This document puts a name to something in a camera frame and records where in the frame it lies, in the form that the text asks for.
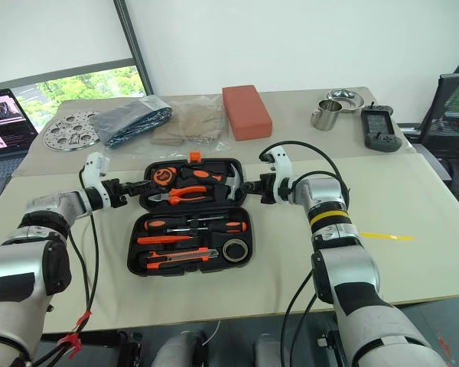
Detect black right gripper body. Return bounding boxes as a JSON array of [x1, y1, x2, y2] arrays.
[[258, 171, 280, 206]]

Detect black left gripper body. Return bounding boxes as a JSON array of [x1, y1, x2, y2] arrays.
[[103, 178, 133, 209]]

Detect large orange black screwdriver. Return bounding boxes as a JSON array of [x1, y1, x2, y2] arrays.
[[144, 214, 230, 233]]

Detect slim orange black screwdriver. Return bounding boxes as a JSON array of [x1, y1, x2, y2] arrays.
[[164, 219, 249, 234]]

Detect orange voltage tester pen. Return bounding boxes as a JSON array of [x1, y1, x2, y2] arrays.
[[136, 234, 194, 245]]

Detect black tool case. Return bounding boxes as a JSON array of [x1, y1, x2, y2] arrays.
[[126, 151, 254, 277]]

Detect grey electrical tape roll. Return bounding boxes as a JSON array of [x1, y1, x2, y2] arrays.
[[221, 237, 249, 263]]

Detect orange black utility knife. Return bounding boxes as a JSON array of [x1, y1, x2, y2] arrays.
[[138, 247, 220, 271]]

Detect orange black tape measure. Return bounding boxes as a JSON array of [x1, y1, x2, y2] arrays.
[[151, 167, 179, 187]]

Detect dark blue bagged fabric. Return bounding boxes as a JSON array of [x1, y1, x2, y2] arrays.
[[89, 97, 174, 148]]

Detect red rectangular block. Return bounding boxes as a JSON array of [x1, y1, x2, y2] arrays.
[[221, 85, 274, 142]]

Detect perforated round metal plate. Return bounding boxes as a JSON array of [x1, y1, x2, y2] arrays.
[[44, 109, 103, 154]]

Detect beige cloth in plastic bag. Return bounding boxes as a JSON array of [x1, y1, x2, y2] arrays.
[[99, 94, 231, 158]]

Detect stainless steel mug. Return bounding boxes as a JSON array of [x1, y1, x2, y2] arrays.
[[310, 99, 343, 131]]

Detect stainless steel bowl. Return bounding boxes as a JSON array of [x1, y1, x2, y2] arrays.
[[323, 87, 365, 112]]

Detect black handheld controller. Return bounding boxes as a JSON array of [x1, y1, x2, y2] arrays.
[[360, 101, 405, 154]]

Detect yellow tape strip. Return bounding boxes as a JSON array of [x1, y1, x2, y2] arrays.
[[360, 231, 415, 242]]

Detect open laptop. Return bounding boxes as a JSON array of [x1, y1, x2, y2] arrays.
[[0, 88, 40, 206]]

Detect grey rounded robot leg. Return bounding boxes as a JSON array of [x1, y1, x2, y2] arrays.
[[252, 334, 291, 367], [151, 330, 207, 367]]

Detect black mesh office chair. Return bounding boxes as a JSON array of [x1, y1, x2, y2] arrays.
[[415, 73, 459, 226]]

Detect claw hammer orange black handle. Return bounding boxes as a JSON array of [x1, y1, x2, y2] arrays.
[[181, 164, 243, 202]]

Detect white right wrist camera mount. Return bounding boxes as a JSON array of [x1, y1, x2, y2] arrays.
[[259, 144, 295, 206]]

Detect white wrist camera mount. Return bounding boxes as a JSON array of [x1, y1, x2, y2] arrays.
[[80, 151, 112, 210], [259, 144, 295, 206]]

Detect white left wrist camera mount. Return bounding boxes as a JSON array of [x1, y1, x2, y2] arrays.
[[80, 151, 112, 210]]

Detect orange handled pliers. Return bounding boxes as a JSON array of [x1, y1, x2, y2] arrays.
[[148, 185, 208, 206]]

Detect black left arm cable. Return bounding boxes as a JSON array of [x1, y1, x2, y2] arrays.
[[22, 167, 103, 367]]

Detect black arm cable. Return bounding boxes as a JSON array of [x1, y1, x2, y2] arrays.
[[22, 167, 103, 367], [262, 141, 353, 367]]

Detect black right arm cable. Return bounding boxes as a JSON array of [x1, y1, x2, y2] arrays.
[[262, 141, 353, 367]]

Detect grey window frame post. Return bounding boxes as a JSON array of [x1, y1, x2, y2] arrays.
[[112, 0, 155, 96]]

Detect thin white wire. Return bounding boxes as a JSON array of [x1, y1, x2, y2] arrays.
[[204, 319, 222, 347]]

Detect red cable tape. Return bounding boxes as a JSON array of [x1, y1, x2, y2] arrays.
[[59, 310, 93, 351]]

